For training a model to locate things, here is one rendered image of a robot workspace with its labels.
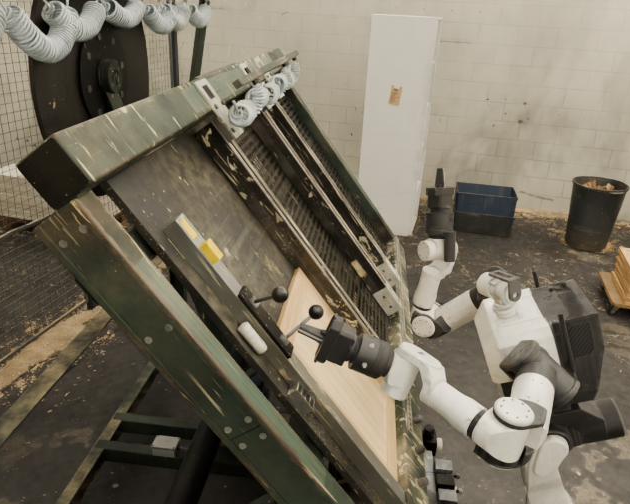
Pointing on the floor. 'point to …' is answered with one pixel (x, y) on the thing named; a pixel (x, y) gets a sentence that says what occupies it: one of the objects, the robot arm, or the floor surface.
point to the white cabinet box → (398, 114)
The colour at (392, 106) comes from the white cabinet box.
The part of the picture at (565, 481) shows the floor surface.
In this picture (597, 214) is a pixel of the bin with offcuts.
